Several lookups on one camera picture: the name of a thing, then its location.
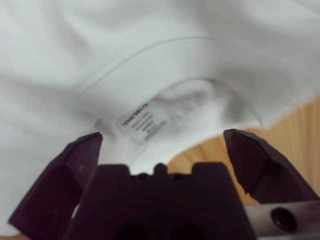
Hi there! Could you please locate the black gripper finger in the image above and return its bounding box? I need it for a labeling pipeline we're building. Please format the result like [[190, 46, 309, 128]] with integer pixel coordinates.
[[8, 132, 104, 232], [223, 128, 312, 205]]

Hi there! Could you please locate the white t-shirt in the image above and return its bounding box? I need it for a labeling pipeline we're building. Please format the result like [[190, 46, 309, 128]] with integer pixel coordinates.
[[0, 0, 320, 237]]

